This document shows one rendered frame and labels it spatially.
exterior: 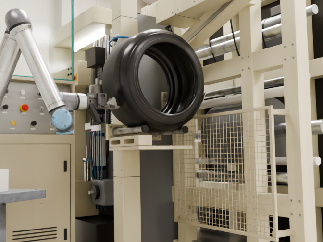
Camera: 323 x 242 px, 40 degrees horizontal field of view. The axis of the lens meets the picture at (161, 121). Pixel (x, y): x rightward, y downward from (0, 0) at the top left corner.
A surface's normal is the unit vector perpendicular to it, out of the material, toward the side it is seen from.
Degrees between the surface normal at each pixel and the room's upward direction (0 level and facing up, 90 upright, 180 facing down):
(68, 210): 90
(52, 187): 90
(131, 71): 89
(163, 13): 90
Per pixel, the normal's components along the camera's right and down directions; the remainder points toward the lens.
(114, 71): -0.83, -0.11
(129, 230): 0.55, -0.07
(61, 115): 0.18, -0.07
